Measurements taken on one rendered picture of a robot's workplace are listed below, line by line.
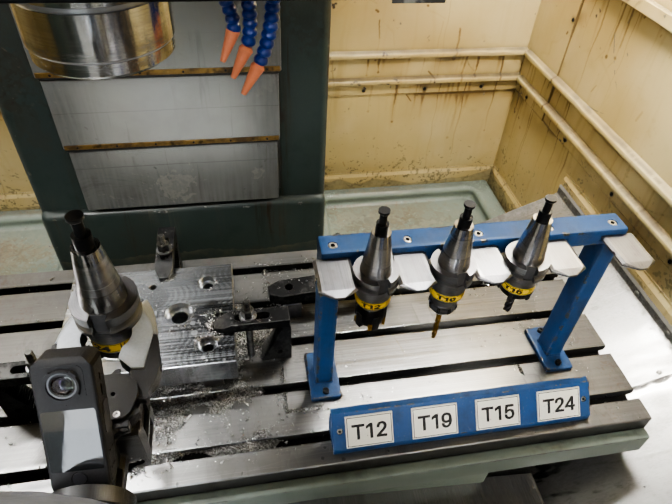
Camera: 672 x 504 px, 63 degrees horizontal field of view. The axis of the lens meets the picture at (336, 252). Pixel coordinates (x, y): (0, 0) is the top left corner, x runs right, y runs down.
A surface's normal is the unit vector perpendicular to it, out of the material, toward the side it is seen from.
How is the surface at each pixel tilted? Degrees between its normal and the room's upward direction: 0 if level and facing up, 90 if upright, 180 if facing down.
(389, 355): 0
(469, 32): 90
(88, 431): 61
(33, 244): 0
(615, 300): 24
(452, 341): 0
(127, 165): 90
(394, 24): 90
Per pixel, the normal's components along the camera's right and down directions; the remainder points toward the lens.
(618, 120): -0.98, 0.07
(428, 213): 0.05, -0.73
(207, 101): 0.18, 0.68
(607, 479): -0.36, -0.62
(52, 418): 0.13, 0.25
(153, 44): 0.85, 0.39
